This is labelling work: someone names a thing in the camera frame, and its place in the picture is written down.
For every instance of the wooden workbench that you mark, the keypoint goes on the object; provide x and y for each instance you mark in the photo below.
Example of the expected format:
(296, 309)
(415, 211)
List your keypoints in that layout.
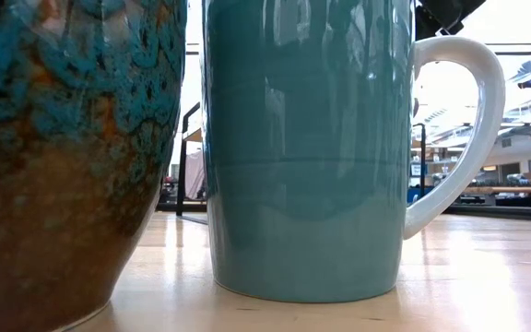
(514, 189)

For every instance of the brown and blue glazed mug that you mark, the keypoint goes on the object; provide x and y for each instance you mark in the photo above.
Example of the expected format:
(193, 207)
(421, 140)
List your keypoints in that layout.
(62, 184)

